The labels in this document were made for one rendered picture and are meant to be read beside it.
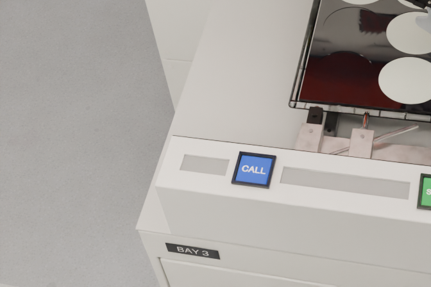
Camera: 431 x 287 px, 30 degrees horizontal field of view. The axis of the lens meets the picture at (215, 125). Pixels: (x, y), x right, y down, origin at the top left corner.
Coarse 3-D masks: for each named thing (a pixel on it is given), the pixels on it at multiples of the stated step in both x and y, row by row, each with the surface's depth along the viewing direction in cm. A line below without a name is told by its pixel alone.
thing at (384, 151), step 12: (324, 144) 128; (336, 144) 127; (348, 144) 127; (384, 144) 126; (396, 144) 126; (372, 156) 125; (384, 156) 125; (396, 156) 124; (408, 156) 124; (420, 156) 124
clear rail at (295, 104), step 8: (296, 104) 131; (304, 104) 130; (312, 104) 130; (320, 104) 130; (328, 104) 130; (336, 104) 129; (336, 112) 129; (344, 112) 129; (352, 112) 128; (360, 112) 128; (368, 112) 128; (376, 112) 127; (384, 112) 127; (392, 112) 127; (400, 112) 127; (408, 112) 127; (408, 120) 127; (416, 120) 126; (424, 120) 126
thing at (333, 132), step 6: (330, 114) 135; (336, 114) 135; (330, 120) 134; (336, 120) 134; (324, 126) 134; (330, 126) 133; (336, 126) 134; (324, 132) 133; (330, 132) 133; (336, 132) 135
